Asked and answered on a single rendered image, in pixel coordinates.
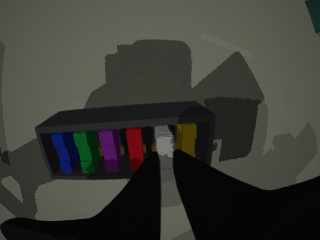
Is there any red fuse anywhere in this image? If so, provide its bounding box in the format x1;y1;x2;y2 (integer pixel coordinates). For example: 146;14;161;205
127;127;144;171

